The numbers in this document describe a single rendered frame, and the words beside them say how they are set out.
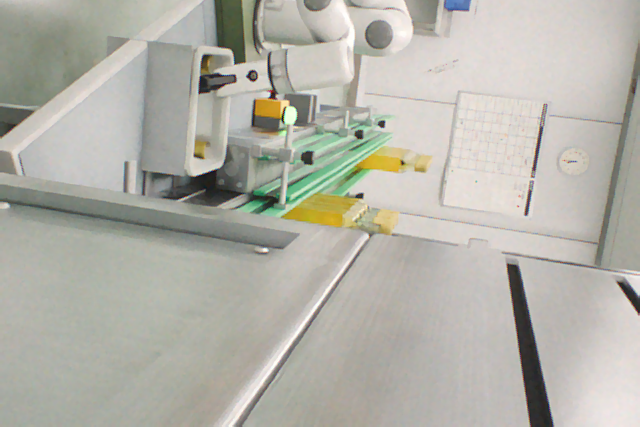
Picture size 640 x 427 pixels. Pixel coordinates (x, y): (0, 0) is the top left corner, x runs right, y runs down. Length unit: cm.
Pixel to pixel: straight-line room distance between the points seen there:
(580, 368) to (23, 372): 21
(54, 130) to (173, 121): 27
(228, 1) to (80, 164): 55
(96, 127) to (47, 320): 80
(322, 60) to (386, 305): 87
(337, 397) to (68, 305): 14
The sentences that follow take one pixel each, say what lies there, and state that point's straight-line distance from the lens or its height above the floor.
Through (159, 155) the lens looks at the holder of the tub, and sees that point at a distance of 123.
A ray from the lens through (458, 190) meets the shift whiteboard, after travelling 736.
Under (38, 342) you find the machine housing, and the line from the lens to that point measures 30.
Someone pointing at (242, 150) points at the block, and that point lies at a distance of 138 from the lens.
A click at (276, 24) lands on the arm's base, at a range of 154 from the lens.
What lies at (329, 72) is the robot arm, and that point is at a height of 105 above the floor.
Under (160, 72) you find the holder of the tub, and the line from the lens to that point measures 122.
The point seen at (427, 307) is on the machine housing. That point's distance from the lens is 34.
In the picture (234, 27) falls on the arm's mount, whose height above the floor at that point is 79.
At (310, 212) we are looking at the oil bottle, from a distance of 146.
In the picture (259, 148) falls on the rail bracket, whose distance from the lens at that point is 136.
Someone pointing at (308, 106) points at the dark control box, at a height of 83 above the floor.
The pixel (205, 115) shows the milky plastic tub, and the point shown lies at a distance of 136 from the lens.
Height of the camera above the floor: 130
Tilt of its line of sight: 11 degrees down
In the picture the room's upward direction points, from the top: 99 degrees clockwise
